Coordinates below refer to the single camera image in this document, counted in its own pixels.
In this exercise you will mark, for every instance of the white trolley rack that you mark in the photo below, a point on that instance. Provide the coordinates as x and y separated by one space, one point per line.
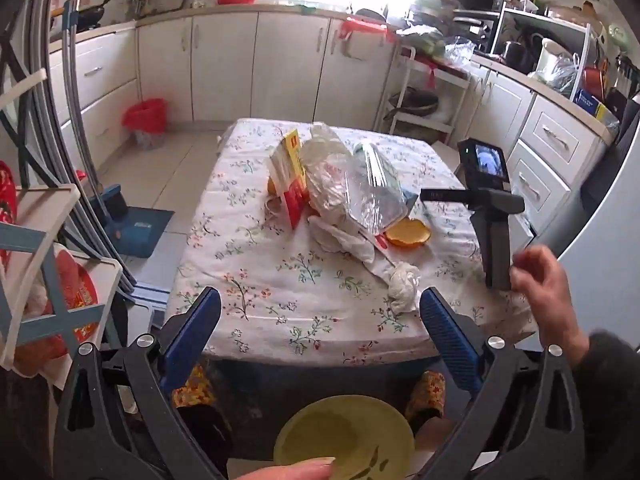
425 119

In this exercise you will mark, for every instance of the person's right hand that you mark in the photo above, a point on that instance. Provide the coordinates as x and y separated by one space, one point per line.
547 290

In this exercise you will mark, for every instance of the red yellow carton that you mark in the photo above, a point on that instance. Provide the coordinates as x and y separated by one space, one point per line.
290 170

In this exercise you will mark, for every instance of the white and blue shoe rack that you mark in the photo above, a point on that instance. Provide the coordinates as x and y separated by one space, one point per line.
30 237

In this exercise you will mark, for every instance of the knotted clear plastic bag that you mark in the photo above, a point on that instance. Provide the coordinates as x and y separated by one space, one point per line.
565 75

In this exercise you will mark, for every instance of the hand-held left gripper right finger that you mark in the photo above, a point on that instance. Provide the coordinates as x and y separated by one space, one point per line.
450 340

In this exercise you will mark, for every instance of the person's left hand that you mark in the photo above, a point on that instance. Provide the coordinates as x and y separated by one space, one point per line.
290 471

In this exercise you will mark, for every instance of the yellow plastic bin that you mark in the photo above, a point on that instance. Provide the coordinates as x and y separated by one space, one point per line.
340 425

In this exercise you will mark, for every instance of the blue dustpan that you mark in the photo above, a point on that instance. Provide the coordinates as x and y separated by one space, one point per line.
142 232

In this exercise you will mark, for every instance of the floral slipper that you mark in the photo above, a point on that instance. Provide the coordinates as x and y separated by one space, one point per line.
427 392
192 387

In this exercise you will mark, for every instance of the floral tablecloth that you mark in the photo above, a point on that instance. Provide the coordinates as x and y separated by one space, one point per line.
280 280

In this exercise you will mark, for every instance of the person's right forearm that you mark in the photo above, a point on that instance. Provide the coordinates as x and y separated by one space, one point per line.
610 390

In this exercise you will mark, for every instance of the white drawer cabinets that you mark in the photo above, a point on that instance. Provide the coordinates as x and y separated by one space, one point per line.
550 135

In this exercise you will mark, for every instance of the bag of green vegetables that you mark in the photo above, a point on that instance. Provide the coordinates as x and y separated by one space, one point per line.
425 40

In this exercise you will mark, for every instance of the toaster oven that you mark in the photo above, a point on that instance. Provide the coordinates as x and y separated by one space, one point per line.
480 30

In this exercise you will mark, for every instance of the small bin with red bag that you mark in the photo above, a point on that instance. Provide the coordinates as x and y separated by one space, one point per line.
145 117

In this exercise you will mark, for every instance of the white refrigerator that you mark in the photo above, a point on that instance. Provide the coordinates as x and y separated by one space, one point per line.
610 250

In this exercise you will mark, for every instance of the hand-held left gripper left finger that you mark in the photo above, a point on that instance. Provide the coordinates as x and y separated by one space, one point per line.
192 332

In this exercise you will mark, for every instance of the white tissue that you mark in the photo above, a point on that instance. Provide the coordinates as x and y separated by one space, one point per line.
405 285

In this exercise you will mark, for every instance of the red slipper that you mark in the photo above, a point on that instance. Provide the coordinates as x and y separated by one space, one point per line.
75 290

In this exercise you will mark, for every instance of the blue box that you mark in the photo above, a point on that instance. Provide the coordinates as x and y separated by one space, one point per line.
586 102

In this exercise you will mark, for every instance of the white jug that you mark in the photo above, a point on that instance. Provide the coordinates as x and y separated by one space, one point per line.
547 57

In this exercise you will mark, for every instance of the grey folding frame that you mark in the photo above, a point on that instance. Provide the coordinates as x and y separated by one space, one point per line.
74 85

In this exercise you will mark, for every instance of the white plastic bag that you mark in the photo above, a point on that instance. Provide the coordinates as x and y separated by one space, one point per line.
345 240

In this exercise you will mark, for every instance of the black wok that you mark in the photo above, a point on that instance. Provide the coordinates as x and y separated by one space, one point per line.
417 102

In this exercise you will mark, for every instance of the black frying pan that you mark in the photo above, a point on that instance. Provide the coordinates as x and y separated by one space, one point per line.
92 14

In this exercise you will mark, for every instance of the cream kitchen cabinets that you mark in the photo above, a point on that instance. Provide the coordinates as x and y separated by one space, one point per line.
280 60

